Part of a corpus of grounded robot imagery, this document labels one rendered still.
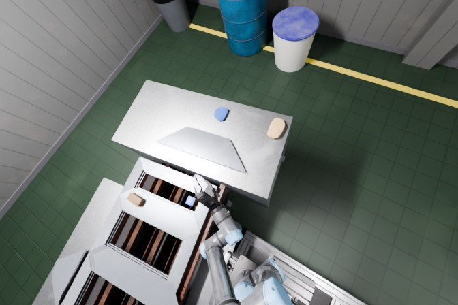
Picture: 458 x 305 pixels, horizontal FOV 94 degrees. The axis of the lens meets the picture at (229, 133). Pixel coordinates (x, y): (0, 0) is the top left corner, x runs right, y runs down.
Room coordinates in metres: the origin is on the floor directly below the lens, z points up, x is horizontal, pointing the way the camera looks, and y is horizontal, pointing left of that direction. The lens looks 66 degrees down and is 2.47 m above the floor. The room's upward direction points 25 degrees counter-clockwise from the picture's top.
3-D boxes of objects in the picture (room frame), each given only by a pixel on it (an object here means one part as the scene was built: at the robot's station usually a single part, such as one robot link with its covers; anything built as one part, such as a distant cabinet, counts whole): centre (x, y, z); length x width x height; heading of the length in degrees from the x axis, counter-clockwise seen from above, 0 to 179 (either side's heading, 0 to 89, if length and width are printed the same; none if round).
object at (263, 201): (0.58, 0.41, 0.51); 1.30 x 0.04 x 1.01; 46
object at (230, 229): (0.03, 0.18, 1.43); 0.11 x 0.08 x 0.09; 12
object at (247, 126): (0.79, 0.21, 1.03); 1.30 x 0.60 x 0.04; 46
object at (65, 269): (0.27, 1.63, 0.77); 0.45 x 0.20 x 0.04; 136
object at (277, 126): (0.52, -0.32, 1.07); 0.16 x 0.10 x 0.04; 127
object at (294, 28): (1.75, -1.21, 0.31); 0.51 x 0.51 x 0.62
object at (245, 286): (-0.25, 0.25, 1.20); 0.13 x 0.12 x 0.14; 102
